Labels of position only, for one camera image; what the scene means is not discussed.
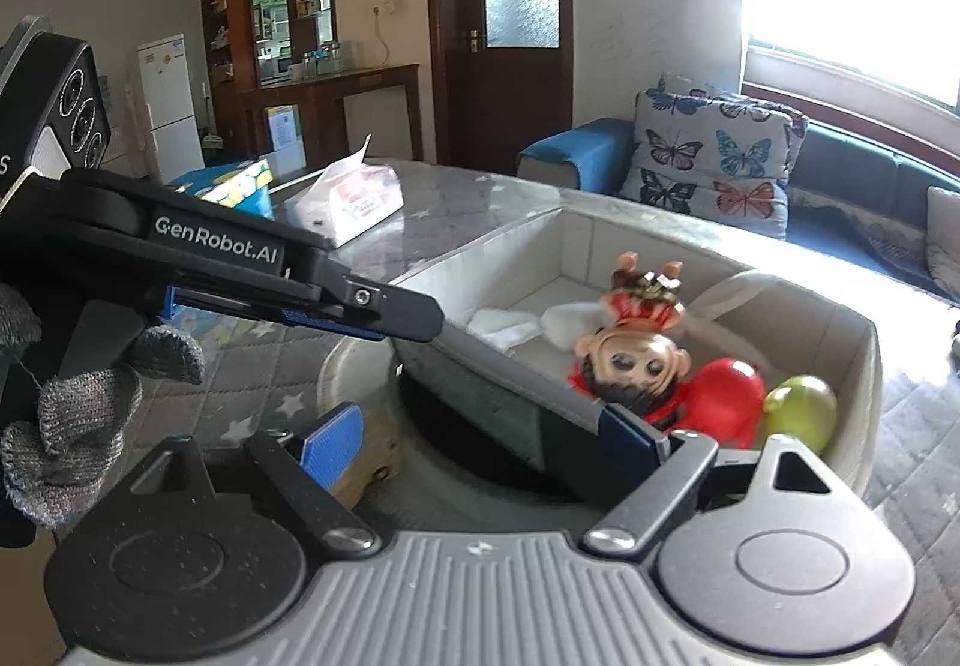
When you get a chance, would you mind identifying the green round toy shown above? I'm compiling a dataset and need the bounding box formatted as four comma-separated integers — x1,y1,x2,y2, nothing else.
761,373,839,453

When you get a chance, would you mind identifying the wooden sideboard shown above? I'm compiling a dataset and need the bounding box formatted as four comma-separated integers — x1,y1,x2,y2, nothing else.
240,64,421,172

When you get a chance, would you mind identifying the wooden display cabinet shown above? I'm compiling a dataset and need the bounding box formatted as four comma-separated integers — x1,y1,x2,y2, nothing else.
199,0,335,157

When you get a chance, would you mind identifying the blue tissue box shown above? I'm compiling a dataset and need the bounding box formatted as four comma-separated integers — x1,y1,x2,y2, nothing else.
166,157,275,221

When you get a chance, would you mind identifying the plain white pillow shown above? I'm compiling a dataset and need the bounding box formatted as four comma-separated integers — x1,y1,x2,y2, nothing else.
924,186,960,299

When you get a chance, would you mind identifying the beige plush toy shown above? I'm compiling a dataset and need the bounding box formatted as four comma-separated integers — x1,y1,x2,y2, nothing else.
330,403,410,509

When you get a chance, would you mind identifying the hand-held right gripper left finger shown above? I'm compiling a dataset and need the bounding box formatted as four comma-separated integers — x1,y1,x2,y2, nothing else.
127,402,382,556

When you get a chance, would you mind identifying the brown wooden door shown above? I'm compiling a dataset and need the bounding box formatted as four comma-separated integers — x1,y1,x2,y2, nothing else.
424,0,575,176

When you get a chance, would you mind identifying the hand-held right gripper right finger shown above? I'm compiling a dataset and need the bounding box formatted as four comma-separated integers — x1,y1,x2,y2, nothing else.
583,403,856,558

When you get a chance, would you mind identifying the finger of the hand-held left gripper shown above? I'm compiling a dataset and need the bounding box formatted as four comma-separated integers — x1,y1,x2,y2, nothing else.
161,259,445,346

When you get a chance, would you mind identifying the white tissue pack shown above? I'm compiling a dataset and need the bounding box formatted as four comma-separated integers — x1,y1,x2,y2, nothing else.
283,133,404,247

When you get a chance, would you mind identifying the butterfly print pillow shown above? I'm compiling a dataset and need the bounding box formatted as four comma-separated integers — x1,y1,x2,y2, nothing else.
621,90,796,239
645,73,811,179

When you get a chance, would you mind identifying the red round toy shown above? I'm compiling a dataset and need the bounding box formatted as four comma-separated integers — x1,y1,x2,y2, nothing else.
645,357,766,449

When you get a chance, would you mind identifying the person's left hand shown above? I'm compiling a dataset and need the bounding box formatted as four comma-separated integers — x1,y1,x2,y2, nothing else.
0,282,205,547

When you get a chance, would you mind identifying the white plush rabbit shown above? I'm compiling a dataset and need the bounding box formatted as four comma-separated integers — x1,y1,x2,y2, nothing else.
469,272,758,356

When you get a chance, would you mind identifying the black-haired doll figure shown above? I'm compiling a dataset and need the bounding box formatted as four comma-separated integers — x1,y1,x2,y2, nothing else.
566,251,692,427

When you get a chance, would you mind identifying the blue sofa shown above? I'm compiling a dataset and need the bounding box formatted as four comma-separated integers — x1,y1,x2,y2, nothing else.
517,111,960,307

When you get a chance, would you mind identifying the cardboard box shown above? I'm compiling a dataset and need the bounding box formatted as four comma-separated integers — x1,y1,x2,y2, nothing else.
390,205,882,509

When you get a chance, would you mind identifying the white refrigerator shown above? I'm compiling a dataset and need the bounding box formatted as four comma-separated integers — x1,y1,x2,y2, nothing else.
137,34,207,183

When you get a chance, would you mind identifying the star-patterned quilted desktop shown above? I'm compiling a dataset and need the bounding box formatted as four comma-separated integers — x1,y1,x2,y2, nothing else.
45,157,960,666

